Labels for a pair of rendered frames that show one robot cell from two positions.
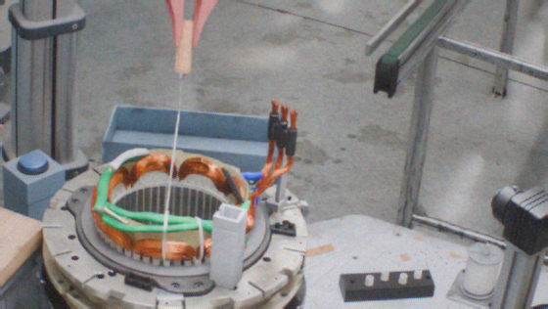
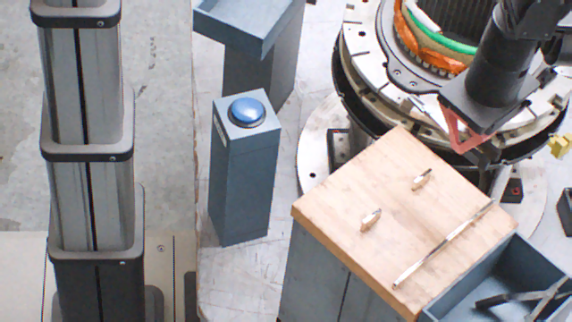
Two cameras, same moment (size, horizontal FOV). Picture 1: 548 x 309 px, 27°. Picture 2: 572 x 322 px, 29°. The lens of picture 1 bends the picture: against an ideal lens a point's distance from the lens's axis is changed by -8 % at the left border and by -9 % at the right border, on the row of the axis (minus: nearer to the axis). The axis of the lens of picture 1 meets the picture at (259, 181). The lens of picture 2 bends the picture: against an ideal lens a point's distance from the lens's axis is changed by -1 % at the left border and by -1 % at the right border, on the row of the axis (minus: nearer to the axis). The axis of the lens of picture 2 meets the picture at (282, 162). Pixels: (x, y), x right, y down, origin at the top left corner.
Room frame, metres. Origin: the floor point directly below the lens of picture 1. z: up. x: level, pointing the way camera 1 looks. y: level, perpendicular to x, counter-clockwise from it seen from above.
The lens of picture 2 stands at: (1.01, 1.17, 2.16)
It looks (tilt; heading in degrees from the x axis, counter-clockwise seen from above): 53 degrees down; 291
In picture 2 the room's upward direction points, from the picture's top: 8 degrees clockwise
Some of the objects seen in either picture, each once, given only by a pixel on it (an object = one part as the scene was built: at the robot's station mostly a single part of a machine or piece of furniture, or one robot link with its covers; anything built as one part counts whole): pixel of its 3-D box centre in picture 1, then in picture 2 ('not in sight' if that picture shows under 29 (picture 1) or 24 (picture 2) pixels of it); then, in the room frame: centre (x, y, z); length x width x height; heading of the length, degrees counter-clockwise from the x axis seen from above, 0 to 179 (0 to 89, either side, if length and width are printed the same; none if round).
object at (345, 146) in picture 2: not in sight; (349, 143); (1.29, 0.15, 0.85); 0.06 x 0.04 x 0.05; 120
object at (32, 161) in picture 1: (32, 161); (247, 109); (1.39, 0.32, 1.04); 0.04 x 0.04 x 0.01
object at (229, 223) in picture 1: (229, 246); not in sight; (1.09, 0.03, 1.14); 0.03 x 0.03 x 0.09; 74
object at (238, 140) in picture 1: (189, 215); (264, 38); (1.47, 0.10, 0.92); 0.25 x 0.11 x 0.28; 89
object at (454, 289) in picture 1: (482, 267); not in sight; (1.53, -0.37, 0.83); 0.09 x 0.09 x 0.10; 67
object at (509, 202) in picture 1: (524, 215); not in sight; (0.83, -0.23, 1.37); 0.06 x 0.04 x 0.04; 42
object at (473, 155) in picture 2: not in sight; (474, 155); (1.09, 0.36, 1.18); 0.04 x 0.01 x 0.02; 162
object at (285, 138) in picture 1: (282, 133); not in sight; (1.22, -0.02, 1.21); 0.04 x 0.04 x 0.03; 74
